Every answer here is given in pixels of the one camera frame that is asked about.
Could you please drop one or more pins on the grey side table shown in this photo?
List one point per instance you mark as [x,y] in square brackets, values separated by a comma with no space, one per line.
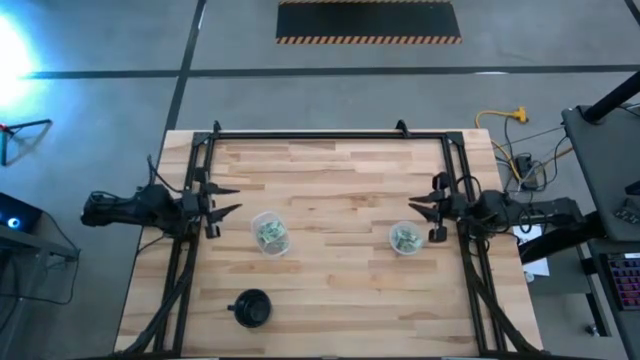
[605,175]

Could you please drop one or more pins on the black metal tripod stand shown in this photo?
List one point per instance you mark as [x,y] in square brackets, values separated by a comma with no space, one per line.
[4,150]

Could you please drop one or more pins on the small grey caster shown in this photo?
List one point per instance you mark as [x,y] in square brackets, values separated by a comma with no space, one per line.
[592,330]

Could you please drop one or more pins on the clear plastic bin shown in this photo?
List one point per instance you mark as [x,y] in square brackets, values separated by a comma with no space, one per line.
[256,222]

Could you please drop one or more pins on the dark grey remote device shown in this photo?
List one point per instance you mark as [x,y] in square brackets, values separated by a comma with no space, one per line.
[627,211]

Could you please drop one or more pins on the backlit keyboard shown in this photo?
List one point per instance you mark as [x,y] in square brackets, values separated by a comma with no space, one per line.
[625,280]

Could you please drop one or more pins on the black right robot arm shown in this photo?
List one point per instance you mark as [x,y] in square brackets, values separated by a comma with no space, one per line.
[500,207]

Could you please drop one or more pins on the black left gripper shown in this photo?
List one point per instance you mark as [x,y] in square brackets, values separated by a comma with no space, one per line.
[200,205]

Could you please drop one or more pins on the black power strip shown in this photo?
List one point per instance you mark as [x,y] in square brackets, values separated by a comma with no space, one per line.
[524,164]

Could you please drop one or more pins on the black mug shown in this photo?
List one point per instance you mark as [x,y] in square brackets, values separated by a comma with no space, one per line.
[252,310]

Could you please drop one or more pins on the black hazard-striped floor mat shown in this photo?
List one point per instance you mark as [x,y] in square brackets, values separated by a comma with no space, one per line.
[367,20]

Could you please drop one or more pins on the black stand beam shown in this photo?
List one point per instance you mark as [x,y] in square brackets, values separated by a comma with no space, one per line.
[560,242]

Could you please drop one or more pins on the black metal table frame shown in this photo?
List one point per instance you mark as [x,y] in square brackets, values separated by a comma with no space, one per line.
[325,135]

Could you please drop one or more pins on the clear round plastic cup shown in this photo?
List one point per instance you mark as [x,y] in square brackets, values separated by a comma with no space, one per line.
[395,250]

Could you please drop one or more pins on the pale green stevia packet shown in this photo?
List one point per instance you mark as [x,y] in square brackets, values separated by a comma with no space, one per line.
[272,231]
[402,240]
[415,243]
[277,244]

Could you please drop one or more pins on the dark grey desk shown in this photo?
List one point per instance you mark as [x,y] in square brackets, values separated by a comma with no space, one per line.
[630,335]

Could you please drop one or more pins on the dark grey cart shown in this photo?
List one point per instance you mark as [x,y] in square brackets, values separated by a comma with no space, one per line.
[30,240]

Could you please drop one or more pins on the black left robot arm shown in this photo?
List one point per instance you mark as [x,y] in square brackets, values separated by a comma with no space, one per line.
[140,207]

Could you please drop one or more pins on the black device with blue light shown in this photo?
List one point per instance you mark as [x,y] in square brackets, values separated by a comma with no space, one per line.
[15,217]

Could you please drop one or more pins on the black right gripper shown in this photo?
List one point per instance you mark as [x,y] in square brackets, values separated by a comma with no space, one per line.
[455,207]

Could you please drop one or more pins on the black diagonal pole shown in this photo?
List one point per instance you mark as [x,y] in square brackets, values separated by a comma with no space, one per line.
[615,97]

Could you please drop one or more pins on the white paper sheet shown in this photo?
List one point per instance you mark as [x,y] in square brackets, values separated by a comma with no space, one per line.
[532,239]

